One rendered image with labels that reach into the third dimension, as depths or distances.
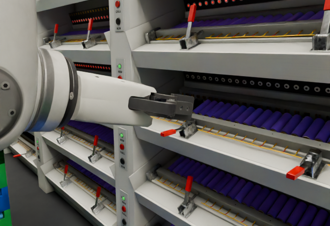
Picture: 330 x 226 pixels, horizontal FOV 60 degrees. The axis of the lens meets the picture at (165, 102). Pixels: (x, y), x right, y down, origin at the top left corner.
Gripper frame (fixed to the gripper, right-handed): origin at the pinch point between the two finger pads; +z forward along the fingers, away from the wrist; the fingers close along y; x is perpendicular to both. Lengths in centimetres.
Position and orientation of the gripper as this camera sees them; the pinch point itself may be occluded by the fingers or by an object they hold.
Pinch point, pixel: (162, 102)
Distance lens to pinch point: 40.8
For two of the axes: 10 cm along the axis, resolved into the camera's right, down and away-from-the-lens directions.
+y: 6.8, 1.4, -7.2
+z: 7.2, 0.8, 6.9
